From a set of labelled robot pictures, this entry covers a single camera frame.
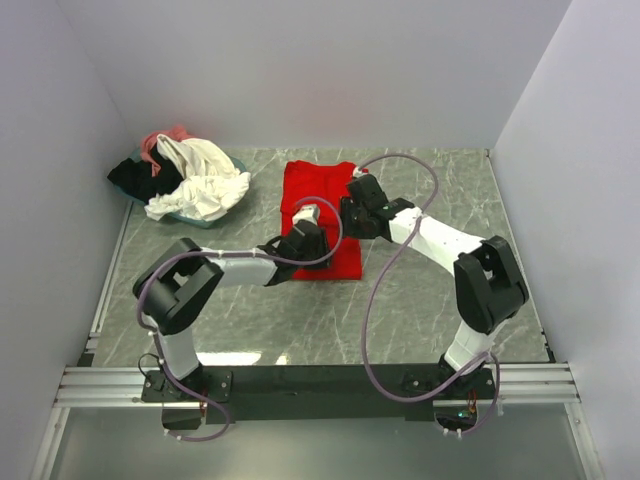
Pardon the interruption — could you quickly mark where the red t shirt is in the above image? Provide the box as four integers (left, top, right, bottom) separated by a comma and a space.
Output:
280, 160, 363, 281

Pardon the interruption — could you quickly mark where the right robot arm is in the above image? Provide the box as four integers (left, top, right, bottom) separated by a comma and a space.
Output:
341, 169, 530, 403

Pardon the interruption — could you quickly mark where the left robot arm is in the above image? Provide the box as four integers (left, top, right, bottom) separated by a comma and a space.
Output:
133, 220, 330, 402

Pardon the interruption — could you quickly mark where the teal laundry basket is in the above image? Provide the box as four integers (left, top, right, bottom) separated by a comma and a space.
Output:
107, 148, 247, 229

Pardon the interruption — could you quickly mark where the white t shirt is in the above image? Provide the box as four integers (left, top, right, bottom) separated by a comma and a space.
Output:
145, 134, 251, 221

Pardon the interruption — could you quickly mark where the pink t shirt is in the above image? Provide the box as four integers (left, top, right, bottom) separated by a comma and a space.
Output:
139, 125, 192, 164

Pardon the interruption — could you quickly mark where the black base crossbar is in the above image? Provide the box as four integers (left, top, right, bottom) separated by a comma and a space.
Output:
139, 363, 451, 426

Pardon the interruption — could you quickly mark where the black t shirt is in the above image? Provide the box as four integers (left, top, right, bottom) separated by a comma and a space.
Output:
107, 146, 184, 204

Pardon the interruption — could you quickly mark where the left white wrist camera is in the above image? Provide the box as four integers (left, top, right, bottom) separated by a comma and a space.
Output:
292, 204, 320, 227

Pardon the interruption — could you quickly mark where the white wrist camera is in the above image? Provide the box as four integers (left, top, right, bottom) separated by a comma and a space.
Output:
352, 167, 369, 178
292, 204, 320, 227

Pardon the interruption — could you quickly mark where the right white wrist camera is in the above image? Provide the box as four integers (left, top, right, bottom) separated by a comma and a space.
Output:
352, 167, 369, 178

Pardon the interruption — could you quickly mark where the aluminium frame rail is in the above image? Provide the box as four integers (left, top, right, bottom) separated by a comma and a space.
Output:
32, 332, 604, 479

